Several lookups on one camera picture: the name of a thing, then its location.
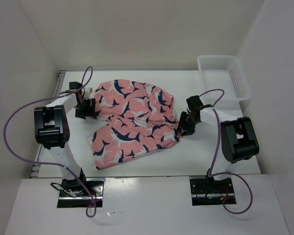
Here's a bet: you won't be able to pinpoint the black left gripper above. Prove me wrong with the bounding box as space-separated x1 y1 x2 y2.
73 97 96 119

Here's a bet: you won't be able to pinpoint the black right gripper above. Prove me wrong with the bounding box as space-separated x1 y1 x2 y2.
175 111 199 137

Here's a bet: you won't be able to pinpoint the pink shark print shorts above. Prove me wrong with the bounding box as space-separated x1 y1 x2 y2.
91 79 181 170

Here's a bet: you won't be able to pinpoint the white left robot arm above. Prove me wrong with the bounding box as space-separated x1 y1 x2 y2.
34 82 97 196

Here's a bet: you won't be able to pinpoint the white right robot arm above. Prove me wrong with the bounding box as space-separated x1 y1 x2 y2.
176 95 260 192

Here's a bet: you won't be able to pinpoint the white plastic mesh basket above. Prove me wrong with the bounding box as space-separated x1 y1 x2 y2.
197 55 251 104

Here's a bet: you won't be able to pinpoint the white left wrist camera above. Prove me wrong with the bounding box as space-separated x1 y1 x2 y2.
83 87 93 100

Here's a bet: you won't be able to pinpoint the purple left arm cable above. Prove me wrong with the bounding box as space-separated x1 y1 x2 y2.
2 66 101 218

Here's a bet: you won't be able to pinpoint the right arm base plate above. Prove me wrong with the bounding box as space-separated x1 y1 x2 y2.
189 176 237 206

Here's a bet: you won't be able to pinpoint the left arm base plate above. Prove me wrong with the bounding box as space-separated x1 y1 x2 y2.
50 178 105 209

